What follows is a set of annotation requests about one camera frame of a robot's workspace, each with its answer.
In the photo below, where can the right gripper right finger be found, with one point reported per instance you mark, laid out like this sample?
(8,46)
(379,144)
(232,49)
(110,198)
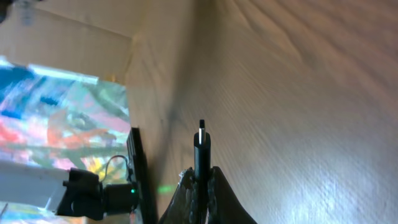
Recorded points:
(223,205)

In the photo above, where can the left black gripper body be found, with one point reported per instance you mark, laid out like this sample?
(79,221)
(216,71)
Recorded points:
(86,196)

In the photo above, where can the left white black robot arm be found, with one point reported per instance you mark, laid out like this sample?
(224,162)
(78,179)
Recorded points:
(31,185)

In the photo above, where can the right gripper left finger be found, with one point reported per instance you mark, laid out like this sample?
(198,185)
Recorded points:
(183,207)

